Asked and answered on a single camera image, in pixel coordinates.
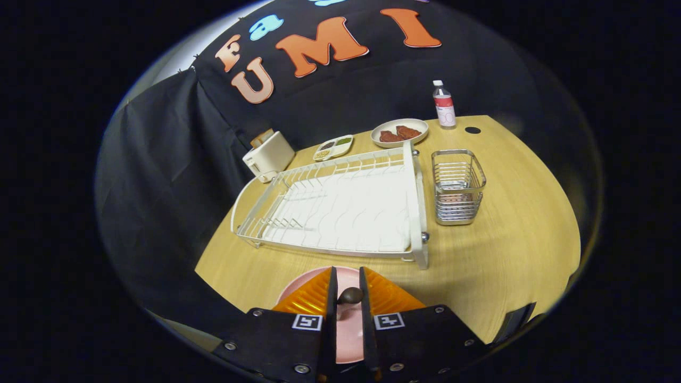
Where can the white toaster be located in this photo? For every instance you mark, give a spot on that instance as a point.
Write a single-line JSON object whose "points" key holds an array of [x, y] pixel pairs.
{"points": [[271, 157]]}

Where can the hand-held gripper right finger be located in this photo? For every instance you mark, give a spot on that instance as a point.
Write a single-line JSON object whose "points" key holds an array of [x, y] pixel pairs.
{"points": [[367, 330]]}

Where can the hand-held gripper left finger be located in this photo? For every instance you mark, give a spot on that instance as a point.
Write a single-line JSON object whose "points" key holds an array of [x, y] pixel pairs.
{"points": [[331, 330]]}

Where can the beige plate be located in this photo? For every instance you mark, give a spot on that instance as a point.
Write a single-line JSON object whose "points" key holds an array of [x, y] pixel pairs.
{"points": [[380, 126]]}

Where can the toasted bread slice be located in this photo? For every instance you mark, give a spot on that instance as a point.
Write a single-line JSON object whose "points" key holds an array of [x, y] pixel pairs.
{"points": [[262, 138]]}

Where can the pink plate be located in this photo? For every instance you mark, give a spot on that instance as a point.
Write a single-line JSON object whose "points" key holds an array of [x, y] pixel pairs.
{"points": [[348, 335]]}

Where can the clear bottle with red label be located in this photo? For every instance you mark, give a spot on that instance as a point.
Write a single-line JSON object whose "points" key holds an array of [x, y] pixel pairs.
{"points": [[445, 109]]}

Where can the black table grommet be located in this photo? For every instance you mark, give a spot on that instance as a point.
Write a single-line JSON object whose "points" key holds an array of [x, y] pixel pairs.
{"points": [[472, 130]]}

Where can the white divided snack dish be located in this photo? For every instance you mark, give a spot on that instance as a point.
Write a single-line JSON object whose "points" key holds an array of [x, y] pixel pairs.
{"points": [[332, 148]]}

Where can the brown meat piece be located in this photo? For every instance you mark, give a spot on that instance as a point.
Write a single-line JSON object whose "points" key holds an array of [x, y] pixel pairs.
{"points": [[408, 132], [391, 136]]}

